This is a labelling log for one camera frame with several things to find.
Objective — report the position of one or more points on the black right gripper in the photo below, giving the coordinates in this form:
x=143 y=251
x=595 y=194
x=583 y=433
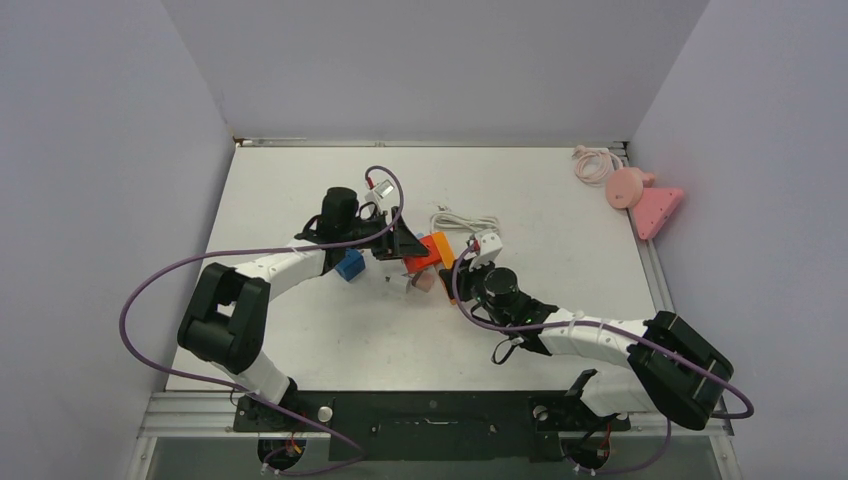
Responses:
x=464 y=278

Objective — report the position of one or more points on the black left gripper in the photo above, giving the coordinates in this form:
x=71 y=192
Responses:
x=398 y=243

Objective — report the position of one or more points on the red cube socket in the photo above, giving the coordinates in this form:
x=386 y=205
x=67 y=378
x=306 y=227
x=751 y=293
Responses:
x=417 y=263

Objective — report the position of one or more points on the pink brown plug charger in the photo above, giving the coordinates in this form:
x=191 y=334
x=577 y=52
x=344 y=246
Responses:
x=423 y=280

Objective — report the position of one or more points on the white plug charger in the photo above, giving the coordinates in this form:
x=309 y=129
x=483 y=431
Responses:
x=399 y=283

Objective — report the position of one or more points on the blue cube socket adapter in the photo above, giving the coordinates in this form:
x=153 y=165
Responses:
x=351 y=265

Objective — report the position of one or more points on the orange power strip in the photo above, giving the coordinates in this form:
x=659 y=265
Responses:
x=447 y=259

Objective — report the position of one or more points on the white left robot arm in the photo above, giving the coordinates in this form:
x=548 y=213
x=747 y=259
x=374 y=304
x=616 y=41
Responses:
x=226 y=317

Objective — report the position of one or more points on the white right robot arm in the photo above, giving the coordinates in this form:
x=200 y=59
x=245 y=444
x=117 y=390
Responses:
x=677 y=371

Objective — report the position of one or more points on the pink round socket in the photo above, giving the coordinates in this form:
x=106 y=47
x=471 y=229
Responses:
x=625 y=187

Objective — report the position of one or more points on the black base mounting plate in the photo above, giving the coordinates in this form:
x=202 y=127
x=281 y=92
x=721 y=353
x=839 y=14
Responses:
x=458 y=426

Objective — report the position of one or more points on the pink triangular power strip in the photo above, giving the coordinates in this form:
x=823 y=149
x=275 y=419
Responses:
x=653 y=209

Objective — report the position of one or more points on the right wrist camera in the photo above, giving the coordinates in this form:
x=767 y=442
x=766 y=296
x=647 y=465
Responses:
x=487 y=245

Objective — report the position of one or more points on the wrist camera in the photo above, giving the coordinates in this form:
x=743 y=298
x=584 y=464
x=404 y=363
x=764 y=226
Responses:
x=487 y=245
x=378 y=192

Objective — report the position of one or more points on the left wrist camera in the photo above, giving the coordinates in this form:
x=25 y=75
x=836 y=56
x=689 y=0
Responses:
x=378 y=192

